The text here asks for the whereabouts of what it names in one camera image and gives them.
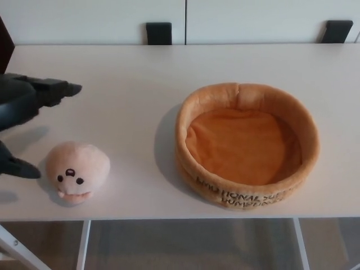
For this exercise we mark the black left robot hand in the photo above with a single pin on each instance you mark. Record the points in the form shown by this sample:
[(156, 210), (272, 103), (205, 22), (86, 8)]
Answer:
[(17, 95)]

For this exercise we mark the orange round plush basket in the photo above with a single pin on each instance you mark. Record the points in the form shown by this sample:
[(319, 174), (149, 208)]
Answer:
[(242, 146)]

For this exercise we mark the white table left leg frame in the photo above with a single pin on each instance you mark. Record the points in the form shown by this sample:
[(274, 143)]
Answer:
[(83, 244)]

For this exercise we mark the dark brown furniture panel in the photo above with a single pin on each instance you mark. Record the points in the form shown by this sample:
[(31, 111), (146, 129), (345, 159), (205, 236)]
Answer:
[(5, 47)]

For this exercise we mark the beige plush dumpling toy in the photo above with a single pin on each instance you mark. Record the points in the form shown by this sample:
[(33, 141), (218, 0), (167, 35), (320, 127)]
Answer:
[(78, 166)]

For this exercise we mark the white table right leg frame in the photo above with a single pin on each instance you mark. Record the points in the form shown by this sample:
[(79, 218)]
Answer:
[(301, 244)]

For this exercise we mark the white table leg frame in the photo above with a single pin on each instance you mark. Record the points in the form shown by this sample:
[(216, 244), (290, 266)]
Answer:
[(301, 244), (83, 244)]

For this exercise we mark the white cabinet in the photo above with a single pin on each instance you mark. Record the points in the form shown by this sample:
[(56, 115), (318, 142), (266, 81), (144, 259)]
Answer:
[(84, 19)]

